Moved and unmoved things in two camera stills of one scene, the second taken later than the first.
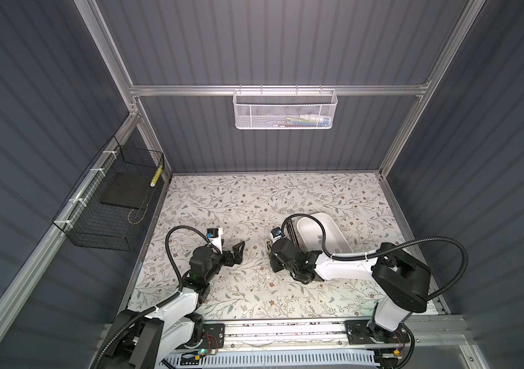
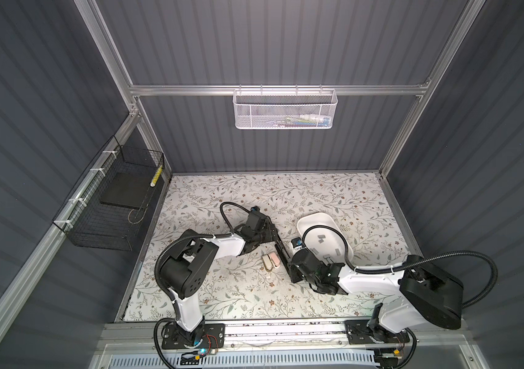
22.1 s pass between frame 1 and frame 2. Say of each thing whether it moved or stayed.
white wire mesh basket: stayed
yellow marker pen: stayed
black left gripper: moved
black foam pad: stayed
